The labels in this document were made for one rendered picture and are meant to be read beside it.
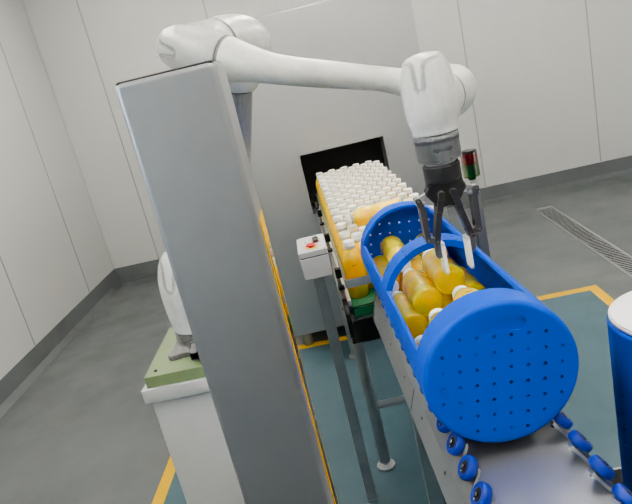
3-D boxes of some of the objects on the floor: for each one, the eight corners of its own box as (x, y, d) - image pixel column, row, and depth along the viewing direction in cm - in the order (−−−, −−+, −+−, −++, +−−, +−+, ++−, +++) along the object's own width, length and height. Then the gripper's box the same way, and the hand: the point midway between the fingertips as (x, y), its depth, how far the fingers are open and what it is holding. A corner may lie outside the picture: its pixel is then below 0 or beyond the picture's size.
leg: (436, 541, 220) (404, 388, 202) (432, 529, 225) (401, 380, 207) (452, 537, 220) (421, 384, 202) (448, 526, 225) (418, 376, 207)
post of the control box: (368, 502, 247) (311, 272, 218) (366, 495, 251) (311, 269, 222) (377, 500, 247) (322, 269, 218) (376, 493, 250) (322, 266, 222)
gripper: (401, 174, 120) (422, 284, 127) (489, 153, 120) (505, 264, 127) (394, 168, 127) (414, 273, 134) (477, 148, 127) (493, 254, 134)
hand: (456, 255), depth 129 cm, fingers open, 5 cm apart
